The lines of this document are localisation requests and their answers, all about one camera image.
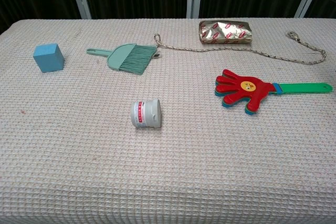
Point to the red hand clapper toy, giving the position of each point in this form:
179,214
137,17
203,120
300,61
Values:
258,93

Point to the green hand brush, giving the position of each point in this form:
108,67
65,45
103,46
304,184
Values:
122,57

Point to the white plastic jar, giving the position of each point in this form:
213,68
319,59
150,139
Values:
148,113

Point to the beige waffle table cloth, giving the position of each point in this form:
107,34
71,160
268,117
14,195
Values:
168,161

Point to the gold foil snack packet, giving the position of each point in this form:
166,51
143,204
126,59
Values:
225,32

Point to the blue cube block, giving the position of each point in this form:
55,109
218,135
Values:
48,60

